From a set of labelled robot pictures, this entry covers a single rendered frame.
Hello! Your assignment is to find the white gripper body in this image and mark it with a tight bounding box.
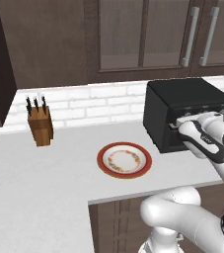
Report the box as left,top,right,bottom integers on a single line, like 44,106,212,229
176,111,224,128

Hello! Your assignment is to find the black toaster oven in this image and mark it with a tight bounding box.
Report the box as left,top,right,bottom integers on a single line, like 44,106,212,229
142,77,224,154

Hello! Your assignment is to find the red rimmed white plate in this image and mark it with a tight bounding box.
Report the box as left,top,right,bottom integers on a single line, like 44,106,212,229
96,141,153,180

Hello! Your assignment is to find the dark wood base cabinet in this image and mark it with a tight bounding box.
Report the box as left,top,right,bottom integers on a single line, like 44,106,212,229
88,182,224,253

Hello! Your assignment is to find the wooden knife block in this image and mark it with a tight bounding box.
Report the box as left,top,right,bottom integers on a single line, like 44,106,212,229
27,105,54,148

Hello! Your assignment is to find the plain dark wood cupboard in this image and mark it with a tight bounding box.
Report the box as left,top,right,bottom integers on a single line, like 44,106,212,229
0,0,89,90

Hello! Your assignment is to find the grey bar cupboard handle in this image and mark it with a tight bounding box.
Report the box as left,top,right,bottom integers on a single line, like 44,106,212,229
198,6,221,67
181,6,200,68

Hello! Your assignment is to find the black handled knife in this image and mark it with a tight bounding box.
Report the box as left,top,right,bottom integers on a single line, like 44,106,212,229
25,95,33,117
40,93,48,115
33,93,40,114

